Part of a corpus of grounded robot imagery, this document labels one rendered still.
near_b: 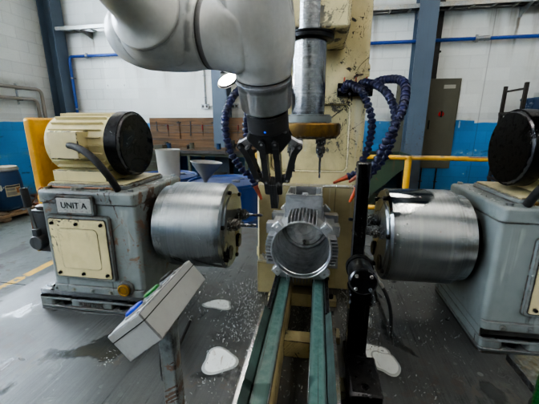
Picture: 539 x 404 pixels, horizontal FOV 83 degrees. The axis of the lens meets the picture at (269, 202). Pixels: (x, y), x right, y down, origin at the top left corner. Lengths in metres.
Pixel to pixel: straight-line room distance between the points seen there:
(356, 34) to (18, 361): 1.24
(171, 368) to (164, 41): 0.51
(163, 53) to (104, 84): 7.00
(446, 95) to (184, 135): 4.72
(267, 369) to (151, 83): 6.56
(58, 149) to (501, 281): 1.14
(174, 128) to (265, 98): 5.95
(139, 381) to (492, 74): 6.33
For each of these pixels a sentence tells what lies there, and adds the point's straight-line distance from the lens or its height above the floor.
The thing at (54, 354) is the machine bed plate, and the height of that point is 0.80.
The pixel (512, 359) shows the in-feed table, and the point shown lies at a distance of 0.77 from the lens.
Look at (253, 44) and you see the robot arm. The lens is 0.47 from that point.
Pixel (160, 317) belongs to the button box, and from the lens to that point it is 0.49.
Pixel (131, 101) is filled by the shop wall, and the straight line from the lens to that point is 7.15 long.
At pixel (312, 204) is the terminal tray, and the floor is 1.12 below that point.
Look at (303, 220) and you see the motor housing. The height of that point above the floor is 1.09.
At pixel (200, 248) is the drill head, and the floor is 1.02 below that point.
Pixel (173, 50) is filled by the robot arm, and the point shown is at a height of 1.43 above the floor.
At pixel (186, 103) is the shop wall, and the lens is 6.55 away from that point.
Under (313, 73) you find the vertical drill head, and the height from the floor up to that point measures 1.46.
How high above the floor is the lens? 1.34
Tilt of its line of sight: 14 degrees down
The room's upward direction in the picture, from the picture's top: straight up
